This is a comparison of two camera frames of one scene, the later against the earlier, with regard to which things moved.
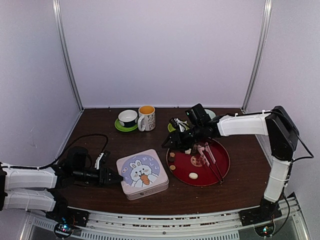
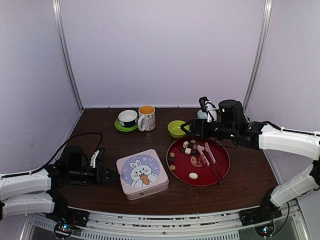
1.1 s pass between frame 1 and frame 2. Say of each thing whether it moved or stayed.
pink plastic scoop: stayed
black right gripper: moved
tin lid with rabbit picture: stayed
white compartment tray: stayed
